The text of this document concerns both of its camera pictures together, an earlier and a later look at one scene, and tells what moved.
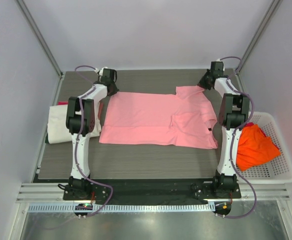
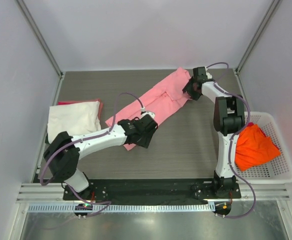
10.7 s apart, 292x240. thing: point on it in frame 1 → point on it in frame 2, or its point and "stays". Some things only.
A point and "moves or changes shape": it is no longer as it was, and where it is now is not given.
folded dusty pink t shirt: (100, 104) stays
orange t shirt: (254, 147) stays
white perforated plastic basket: (280, 171) stays
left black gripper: (115, 90) → (145, 141)
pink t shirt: (185, 118) moves or changes shape
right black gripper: (201, 82) → (187, 88)
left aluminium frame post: (31, 21) stays
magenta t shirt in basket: (249, 124) stays
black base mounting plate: (153, 191) stays
